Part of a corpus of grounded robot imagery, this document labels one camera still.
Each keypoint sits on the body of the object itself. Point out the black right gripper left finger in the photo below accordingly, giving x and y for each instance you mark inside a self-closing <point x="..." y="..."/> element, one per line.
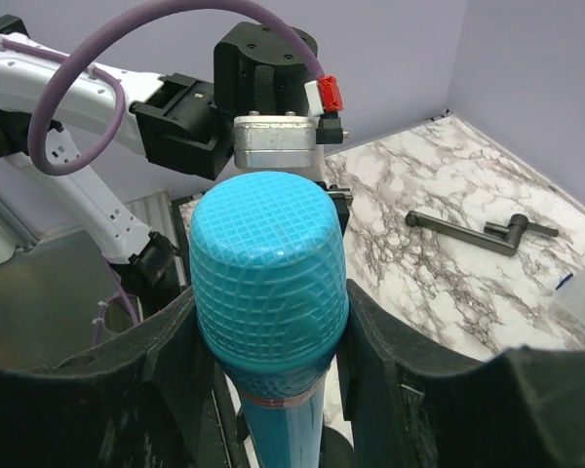
<point x="141" y="399"/>

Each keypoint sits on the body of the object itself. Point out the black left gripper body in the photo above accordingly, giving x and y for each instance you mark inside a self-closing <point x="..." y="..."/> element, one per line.
<point x="256" y="71"/>

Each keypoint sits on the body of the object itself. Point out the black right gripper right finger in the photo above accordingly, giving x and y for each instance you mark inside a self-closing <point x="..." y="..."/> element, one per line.
<point x="413" y="402"/>

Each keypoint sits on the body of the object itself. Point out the blue toy microphone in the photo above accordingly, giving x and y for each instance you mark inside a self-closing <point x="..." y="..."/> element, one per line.
<point x="267" y="266"/>

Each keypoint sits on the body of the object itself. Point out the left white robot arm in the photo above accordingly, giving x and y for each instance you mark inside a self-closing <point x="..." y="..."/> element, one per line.
<point x="53" y="125"/>

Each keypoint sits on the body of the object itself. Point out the dark metal drum key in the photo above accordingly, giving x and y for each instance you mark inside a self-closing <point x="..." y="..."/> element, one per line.
<point x="497" y="238"/>

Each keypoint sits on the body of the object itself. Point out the clear plastic compartment box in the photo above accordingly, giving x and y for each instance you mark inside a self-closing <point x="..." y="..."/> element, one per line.
<point x="568" y="302"/>

